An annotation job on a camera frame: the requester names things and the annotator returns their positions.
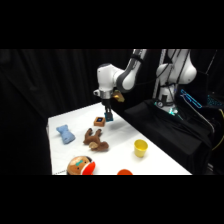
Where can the orange bowl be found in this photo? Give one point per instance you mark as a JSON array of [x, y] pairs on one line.
[[124, 172]]

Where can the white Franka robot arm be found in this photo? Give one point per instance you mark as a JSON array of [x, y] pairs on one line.
[[113, 76]]

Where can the black cloth covered stand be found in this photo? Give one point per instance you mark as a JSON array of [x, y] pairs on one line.
[[166, 133]]

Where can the yellow plastic cup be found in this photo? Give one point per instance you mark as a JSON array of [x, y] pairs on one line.
[[140, 148]]

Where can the small green light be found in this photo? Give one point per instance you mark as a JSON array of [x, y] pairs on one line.
[[172, 111]]

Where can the round orange brown plush toy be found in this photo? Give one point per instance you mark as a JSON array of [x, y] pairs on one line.
[[80, 166]]

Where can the light blue plush toy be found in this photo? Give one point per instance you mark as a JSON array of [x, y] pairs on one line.
[[65, 134]]

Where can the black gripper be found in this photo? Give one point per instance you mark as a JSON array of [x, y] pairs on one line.
[[106, 102]]

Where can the brown plush animal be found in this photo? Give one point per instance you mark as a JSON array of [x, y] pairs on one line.
[[95, 141]]

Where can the black curtain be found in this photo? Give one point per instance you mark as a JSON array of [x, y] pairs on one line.
[[36, 86]]

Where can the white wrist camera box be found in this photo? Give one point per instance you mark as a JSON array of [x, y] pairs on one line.
[[96, 93]]

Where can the wooden block with blue mark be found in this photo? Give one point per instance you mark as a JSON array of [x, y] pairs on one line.
[[99, 121]]

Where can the blue lit device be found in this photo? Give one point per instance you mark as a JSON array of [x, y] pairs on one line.
[[191, 98]]

